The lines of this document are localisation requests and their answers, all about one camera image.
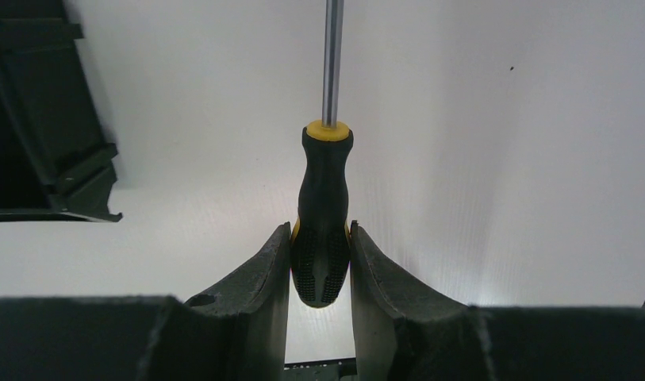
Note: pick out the black plastic bin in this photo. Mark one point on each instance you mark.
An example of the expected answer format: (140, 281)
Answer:
(56, 163)

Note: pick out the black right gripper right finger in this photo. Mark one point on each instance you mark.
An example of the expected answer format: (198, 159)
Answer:
(403, 329)

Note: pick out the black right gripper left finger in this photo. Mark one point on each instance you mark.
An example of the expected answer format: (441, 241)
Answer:
(249, 308)

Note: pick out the black and yellow screwdriver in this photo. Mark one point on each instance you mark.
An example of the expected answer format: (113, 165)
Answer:
(320, 240)

